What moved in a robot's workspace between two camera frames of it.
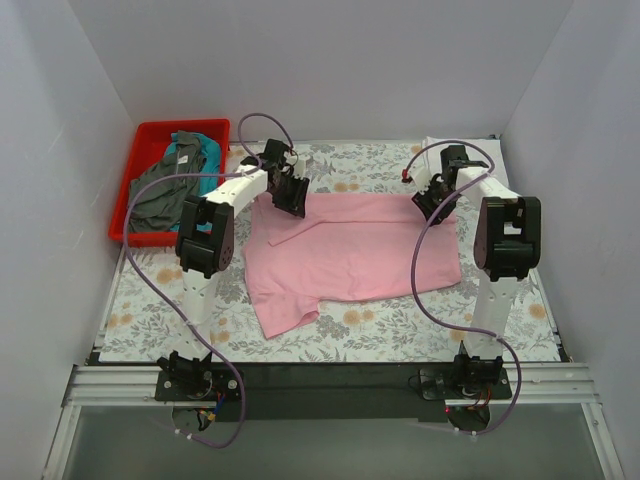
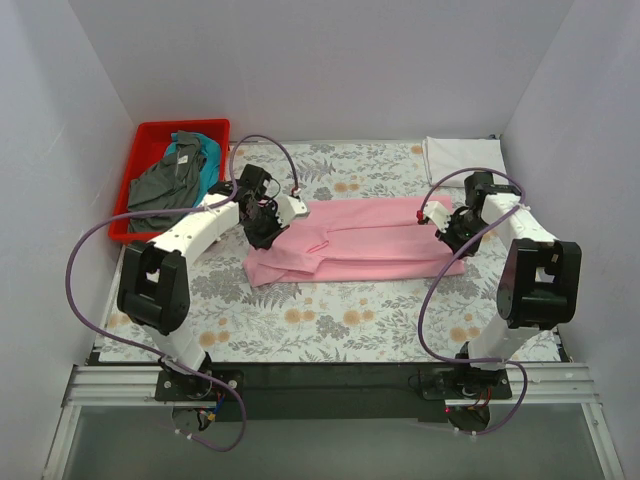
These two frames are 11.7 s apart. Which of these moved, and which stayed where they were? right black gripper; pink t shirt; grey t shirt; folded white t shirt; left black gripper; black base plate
Moved: left black gripper; right black gripper
Stayed: folded white t shirt; black base plate; grey t shirt; pink t shirt
